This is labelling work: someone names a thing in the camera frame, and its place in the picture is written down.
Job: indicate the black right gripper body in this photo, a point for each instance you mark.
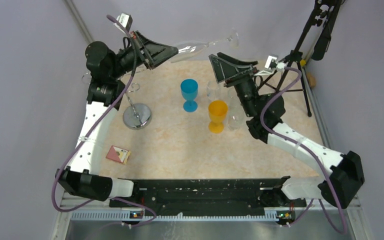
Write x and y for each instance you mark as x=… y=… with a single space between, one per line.
x=240 y=74

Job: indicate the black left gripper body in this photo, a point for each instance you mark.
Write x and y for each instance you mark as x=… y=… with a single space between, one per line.
x=147 y=58

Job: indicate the clear tall wine glass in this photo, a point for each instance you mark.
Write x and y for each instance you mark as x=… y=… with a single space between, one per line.
x=213 y=91

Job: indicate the clear stemmed wine glass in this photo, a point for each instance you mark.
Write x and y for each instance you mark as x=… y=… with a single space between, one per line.
x=190 y=49

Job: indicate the orange plastic wine glass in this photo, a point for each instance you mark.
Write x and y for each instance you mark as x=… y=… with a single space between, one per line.
x=217 y=111

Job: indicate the blue plastic wine glass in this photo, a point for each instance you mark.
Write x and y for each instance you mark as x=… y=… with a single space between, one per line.
x=189 y=91

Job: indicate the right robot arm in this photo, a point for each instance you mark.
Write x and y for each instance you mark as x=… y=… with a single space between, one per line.
x=340 y=175

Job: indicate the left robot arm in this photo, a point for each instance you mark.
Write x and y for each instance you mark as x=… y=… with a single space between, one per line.
x=79 y=175

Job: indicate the red triangular card box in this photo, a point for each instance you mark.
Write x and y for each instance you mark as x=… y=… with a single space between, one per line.
x=117 y=154

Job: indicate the black tripod stand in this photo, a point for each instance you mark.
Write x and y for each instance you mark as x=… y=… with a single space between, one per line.
x=316 y=35

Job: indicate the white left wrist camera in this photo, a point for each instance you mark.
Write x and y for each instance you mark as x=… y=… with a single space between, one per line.
x=125 y=20

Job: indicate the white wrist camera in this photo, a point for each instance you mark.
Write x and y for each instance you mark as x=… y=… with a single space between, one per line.
x=125 y=20
x=271 y=65

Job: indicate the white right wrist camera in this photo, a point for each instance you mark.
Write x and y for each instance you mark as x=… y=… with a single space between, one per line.
x=271 y=65

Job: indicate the black base frame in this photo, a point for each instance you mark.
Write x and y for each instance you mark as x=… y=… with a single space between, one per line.
x=211 y=197

